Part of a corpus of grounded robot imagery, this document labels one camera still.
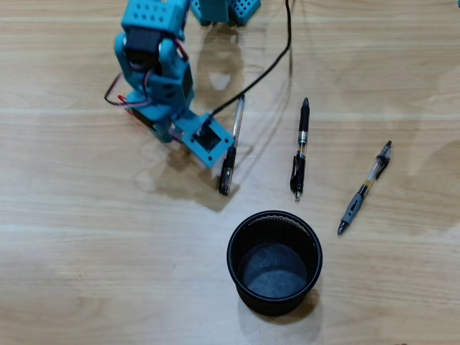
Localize red white black servo wires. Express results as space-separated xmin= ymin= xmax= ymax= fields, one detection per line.
xmin=103 ymin=71 xmax=154 ymax=109

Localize black retractable pen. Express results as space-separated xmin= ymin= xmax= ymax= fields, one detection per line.
xmin=290 ymin=96 xmax=312 ymax=201

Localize clear pen with black cap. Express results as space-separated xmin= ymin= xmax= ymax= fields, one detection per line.
xmin=218 ymin=93 xmax=246 ymax=197

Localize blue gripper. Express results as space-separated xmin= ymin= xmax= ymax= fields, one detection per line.
xmin=125 ymin=89 xmax=197 ymax=144

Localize retractable pen with grey grip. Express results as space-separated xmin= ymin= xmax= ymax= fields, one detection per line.
xmin=336 ymin=140 xmax=392 ymax=236

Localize black camera cable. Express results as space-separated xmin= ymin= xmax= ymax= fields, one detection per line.
xmin=206 ymin=0 xmax=293 ymax=125

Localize black mesh pen holder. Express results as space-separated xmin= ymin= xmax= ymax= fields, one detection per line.
xmin=226 ymin=211 xmax=323 ymax=317

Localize blue wrist camera module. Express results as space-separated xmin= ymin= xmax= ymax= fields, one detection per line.
xmin=179 ymin=113 xmax=235 ymax=170

